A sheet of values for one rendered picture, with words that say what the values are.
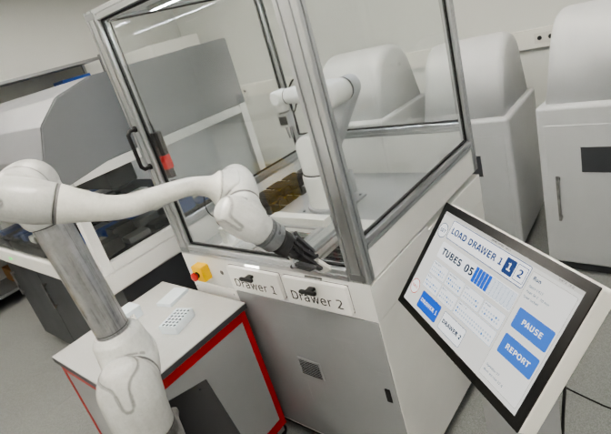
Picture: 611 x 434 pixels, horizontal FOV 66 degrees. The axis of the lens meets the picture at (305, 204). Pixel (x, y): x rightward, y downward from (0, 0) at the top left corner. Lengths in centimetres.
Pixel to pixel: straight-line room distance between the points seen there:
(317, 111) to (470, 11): 334
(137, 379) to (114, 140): 134
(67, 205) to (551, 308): 106
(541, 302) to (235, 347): 134
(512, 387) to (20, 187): 113
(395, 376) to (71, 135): 168
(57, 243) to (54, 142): 95
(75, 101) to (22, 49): 372
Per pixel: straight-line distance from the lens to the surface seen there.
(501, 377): 108
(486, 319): 113
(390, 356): 171
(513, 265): 111
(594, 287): 98
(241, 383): 214
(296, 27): 131
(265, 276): 182
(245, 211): 127
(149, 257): 255
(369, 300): 157
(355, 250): 148
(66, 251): 144
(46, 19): 624
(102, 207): 125
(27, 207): 124
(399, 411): 187
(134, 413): 141
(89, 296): 149
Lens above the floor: 175
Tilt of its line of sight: 21 degrees down
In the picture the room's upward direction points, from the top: 16 degrees counter-clockwise
